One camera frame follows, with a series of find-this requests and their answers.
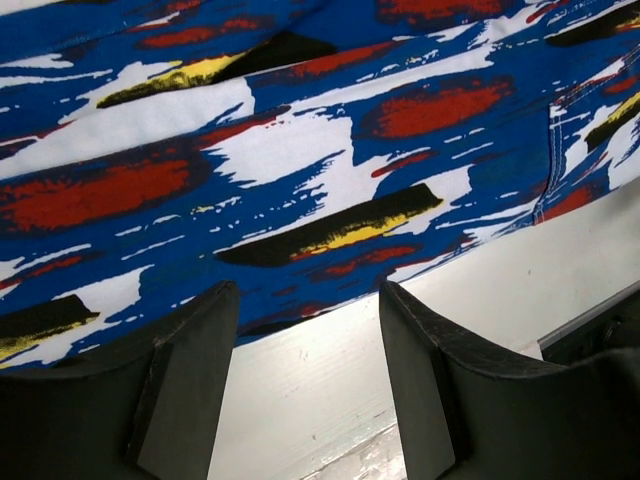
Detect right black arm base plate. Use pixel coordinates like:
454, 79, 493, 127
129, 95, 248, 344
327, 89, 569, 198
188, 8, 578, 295
538, 281, 639, 365

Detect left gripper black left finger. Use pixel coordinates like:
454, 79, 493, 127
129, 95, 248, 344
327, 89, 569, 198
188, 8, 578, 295
1, 281, 240, 479

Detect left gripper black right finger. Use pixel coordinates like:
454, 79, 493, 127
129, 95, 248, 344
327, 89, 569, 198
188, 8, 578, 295
379, 282, 639, 479

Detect blue white red patterned trousers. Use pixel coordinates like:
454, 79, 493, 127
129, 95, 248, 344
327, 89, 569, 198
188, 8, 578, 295
1, 1, 639, 371

